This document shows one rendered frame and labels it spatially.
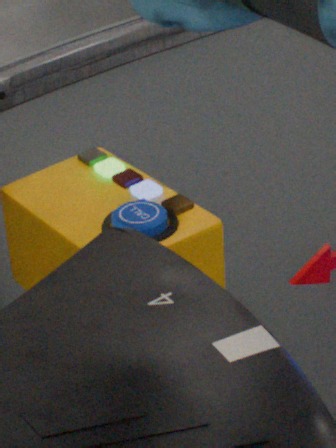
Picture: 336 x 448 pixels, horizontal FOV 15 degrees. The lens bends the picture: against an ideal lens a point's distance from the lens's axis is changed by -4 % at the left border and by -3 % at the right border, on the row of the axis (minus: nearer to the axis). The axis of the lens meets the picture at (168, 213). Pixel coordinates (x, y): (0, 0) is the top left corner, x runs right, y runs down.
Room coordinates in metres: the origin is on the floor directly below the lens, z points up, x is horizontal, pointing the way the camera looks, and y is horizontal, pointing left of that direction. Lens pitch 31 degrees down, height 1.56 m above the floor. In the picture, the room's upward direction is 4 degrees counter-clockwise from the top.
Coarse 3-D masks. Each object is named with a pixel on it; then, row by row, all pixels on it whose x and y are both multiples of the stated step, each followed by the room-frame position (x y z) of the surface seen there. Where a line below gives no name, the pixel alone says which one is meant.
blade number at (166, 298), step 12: (156, 288) 0.56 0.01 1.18; (168, 288) 0.56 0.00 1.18; (132, 300) 0.55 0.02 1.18; (144, 300) 0.55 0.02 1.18; (156, 300) 0.55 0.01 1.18; (168, 300) 0.55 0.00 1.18; (180, 300) 0.55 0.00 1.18; (192, 300) 0.55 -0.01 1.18; (144, 312) 0.54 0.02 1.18; (156, 312) 0.54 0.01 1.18; (168, 312) 0.54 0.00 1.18
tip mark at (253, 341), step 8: (256, 328) 0.54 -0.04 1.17; (232, 336) 0.53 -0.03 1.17; (240, 336) 0.53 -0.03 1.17; (248, 336) 0.53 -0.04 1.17; (256, 336) 0.53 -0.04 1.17; (264, 336) 0.53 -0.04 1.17; (216, 344) 0.52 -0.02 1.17; (224, 344) 0.52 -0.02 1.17; (232, 344) 0.52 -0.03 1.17; (240, 344) 0.52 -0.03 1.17; (248, 344) 0.52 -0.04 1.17; (256, 344) 0.52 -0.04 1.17; (264, 344) 0.52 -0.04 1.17; (272, 344) 0.53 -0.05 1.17; (224, 352) 0.52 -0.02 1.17; (232, 352) 0.52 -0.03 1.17; (240, 352) 0.52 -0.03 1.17; (248, 352) 0.52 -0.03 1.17; (256, 352) 0.52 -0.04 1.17; (232, 360) 0.51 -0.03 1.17
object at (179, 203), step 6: (168, 198) 0.83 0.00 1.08; (174, 198) 0.83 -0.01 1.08; (180, 198) 0.83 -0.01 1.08; (186, 198) 0.83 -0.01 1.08; (162, 204) 0.83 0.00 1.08; (168, 204) 0.83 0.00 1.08; (174, 204) 0.83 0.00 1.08; (180, 204) 0.82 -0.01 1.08; (186, 204) 0.82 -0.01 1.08; (192, 204) 0.83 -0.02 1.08; (168, 210) 0.82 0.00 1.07; (174, 210) 0.82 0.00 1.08; (180, 210) 0.82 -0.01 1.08; (186, 210) 0.82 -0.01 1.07
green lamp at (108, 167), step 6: (102, 162) 0.90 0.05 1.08; (108, 162) 0.90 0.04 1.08; (114, 162) 0.90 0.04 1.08; (120, 162) 0.89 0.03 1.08; (96, 168) 0.89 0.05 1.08; (102, 168) 0.89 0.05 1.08; (108, 168) 0.89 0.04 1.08; (114, 168) 0.89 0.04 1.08; (120, 168) 0.89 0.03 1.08; (102, 174) 0.89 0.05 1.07; (108, 174) 0.88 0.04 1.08
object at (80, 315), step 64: (128, 256) 0.59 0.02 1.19; (0, 320) 0.54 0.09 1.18; (64, 320) 0.54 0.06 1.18; (128, 320) 0.54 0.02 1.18; (192, 320) 0.54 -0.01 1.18; (256, 320) 0.54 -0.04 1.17; (0, 384) 0.48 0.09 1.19; (64, 384) 0.48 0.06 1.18; (128, 384) 0.48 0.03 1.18; (192, 384) 0.49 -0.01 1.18; (256, 384) 0.49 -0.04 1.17
